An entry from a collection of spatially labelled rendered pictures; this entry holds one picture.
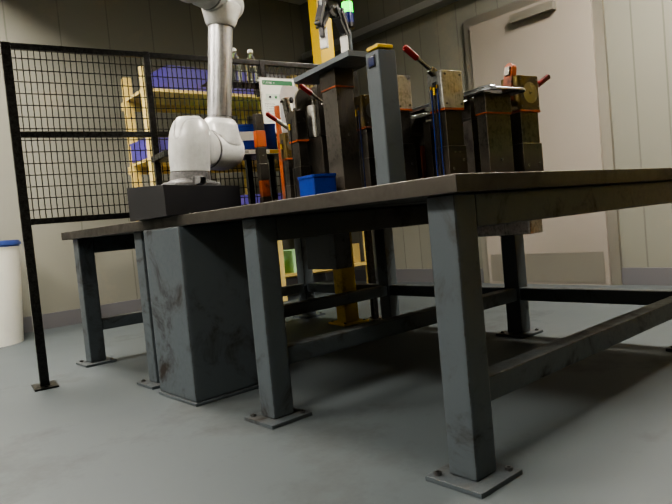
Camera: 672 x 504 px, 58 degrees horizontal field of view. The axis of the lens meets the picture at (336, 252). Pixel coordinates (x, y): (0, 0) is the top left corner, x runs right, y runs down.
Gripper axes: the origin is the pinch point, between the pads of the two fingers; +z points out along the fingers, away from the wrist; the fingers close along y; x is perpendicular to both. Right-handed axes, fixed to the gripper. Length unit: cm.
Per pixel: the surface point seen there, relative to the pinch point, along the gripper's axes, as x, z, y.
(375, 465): -35, 123, -56
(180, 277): 55, 75, -31
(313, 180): 3.8, 45.9, -15.5
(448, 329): -58, 87, -58
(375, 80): -22.8, 17.7, -15.2
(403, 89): -20.2, 16.7, 10.1
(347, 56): -12.8, 7.9, -14.0
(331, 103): 0.8, 19.4, -4.3
